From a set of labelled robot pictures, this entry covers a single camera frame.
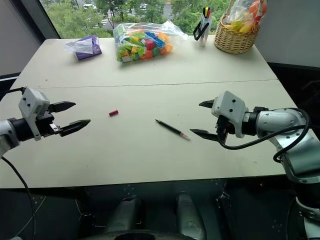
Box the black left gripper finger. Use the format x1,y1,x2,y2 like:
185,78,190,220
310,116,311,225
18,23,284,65
59,119,92,138
48,101,77,114

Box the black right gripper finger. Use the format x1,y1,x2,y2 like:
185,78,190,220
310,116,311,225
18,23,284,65
198,98,216,109
189,128,223,144

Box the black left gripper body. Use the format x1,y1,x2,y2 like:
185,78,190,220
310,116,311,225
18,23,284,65
34,109,63,139

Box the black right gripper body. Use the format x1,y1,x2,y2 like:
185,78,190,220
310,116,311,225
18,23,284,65
215,114,236,145

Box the black pencil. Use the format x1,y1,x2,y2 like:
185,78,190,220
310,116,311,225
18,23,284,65
154,119,192,141

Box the white pen holder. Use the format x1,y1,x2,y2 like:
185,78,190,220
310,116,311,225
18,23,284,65
198,10,214,48

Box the purple tissue pack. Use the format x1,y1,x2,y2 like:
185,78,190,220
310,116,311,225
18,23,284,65
64,35,103,61

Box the wicker basket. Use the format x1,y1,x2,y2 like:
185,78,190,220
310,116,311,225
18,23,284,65
213,13,261,55

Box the dark grey rounded shape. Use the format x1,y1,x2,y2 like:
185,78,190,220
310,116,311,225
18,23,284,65
174,191,208,240
109,195,141,236

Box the clear bag of toy blocks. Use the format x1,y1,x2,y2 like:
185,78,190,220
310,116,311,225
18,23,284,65
112,19,189,64

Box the clear bag of toy fruit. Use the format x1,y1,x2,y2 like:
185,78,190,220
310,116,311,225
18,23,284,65
227,0,269,34

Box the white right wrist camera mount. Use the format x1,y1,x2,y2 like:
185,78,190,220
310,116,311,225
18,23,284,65
211,90,250,139

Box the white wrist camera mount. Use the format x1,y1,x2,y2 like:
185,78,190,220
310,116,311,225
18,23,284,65
211,90,250,139
18,87,51,142

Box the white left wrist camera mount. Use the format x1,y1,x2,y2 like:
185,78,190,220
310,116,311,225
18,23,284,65
18,87,51,142

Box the black loop handle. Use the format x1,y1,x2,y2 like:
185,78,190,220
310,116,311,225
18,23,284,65
192,20,210,41

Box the dark window frame post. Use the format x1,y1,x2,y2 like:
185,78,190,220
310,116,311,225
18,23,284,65
20,0,62,40

